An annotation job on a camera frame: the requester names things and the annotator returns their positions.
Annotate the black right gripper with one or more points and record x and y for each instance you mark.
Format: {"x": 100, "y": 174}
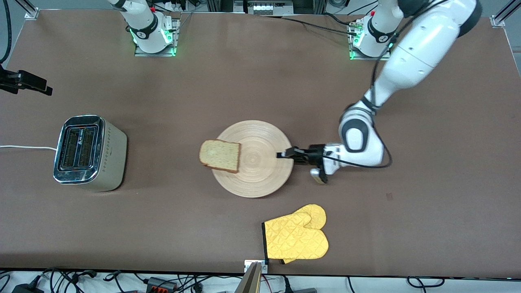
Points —
{"x": 3, "y": 75}

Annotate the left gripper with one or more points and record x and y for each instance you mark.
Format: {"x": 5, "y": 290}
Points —
{"x": 312, "y": 155}

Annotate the round wooden plate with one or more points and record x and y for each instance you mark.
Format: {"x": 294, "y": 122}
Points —
{"x": 260, "y": 167}

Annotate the brown bread slice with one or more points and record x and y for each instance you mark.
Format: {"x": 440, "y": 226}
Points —
{"x": 220, "y": 155}

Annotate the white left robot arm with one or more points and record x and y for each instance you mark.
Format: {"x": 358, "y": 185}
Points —
{"x": 419, "y": 49}

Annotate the silver two-slot toaster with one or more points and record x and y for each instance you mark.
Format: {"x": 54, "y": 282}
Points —
{"x": 91, "y": 154}

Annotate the yellow quilted oven mitt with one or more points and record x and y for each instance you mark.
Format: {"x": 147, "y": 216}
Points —
{"x": 295, "y": 240}
{"x": 317, "y": 213}

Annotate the white power strip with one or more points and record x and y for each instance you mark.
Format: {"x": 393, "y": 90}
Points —
{"x": 266, "y": 8}

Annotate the black adapter with orange clips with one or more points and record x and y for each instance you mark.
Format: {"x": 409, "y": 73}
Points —
{"x": 160, "y": 283}

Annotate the black power adapter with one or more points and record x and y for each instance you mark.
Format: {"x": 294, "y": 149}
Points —
{"x": 26, "y": 288}

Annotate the metal table corner bracket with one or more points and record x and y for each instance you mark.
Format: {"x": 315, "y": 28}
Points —
{"x": 496, "y": 21}
{"x": 31, "y": 14}

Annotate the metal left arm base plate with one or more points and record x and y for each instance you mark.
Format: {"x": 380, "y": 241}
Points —
{"x": 358, "y": 57}

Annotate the small metal post bracket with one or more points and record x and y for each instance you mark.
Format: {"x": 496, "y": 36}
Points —
{"x": 247, "y": 265}

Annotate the aluminium profile post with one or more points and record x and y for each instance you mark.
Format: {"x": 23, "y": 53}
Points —
{"x": 250, "y": 280}

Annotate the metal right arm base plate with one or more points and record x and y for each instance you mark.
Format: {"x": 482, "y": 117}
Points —
{"x": 173, "y": 40}

